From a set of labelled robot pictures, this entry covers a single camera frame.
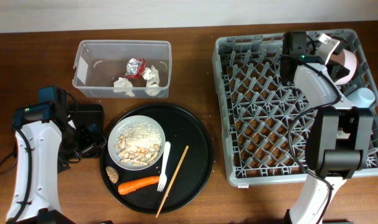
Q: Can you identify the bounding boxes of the rice and peanut leftovers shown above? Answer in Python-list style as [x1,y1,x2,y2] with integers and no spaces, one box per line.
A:
[115,121,162,167]

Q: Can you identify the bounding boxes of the red snack wrapper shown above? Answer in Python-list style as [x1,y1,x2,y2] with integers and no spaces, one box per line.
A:
[125,58,145,78]

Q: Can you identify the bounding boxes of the grey plate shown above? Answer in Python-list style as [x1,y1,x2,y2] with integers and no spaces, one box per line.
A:
[108,115,166,171]

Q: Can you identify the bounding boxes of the wooden chopstick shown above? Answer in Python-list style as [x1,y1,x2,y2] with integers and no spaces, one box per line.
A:
[156,146,189,218]

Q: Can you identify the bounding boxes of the brown cookie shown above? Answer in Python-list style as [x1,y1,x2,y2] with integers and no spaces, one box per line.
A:
[106,166,119,184]

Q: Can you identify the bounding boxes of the white tissue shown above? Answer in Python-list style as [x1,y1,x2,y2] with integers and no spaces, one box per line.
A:
[142,65,159,85]
[113,77,135,97]

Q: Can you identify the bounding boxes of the light blue cup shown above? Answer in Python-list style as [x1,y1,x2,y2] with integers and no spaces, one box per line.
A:
[347,88,376,108]

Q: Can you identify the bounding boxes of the round black serving tray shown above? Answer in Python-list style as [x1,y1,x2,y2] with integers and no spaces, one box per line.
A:
[100,103,214,214]

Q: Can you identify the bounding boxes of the black rectangular tray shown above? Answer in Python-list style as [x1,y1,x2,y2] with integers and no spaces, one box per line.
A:
[69,104,107,159]

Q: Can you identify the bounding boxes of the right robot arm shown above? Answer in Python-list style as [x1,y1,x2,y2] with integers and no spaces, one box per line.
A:
[280,31,376,223]

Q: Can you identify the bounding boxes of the pink bowl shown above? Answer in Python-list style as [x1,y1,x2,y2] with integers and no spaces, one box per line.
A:
[330,49,357,85]

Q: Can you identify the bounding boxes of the grey dishwasher rack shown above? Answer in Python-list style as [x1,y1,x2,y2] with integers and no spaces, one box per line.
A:
[212,29,378,187]

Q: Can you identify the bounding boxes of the white plastic fork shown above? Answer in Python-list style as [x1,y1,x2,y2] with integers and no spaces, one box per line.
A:
[158,141,171,192]

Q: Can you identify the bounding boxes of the clear plastic waste bin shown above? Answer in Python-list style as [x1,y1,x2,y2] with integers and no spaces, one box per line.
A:
[72,40,172,98]

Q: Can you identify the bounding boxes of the orange carrot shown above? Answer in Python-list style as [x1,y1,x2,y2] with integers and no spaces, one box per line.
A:
[118,176,159,195]

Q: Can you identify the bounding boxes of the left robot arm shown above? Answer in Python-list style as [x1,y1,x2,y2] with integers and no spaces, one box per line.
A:
[6,86,106,223]

